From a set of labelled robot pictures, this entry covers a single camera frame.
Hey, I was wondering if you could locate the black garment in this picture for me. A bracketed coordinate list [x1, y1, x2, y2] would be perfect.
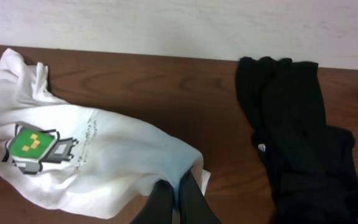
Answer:
[236, 57, 358, 224]

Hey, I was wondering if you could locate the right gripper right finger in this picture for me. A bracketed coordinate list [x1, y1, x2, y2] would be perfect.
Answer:
[178, 170, 221, 224]

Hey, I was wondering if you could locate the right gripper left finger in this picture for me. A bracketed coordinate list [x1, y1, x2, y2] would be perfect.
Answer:
[130, 180, 174, 224]

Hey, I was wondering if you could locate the white printed t-shirt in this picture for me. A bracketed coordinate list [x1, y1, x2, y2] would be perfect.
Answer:
[0, 49, 210, 219]

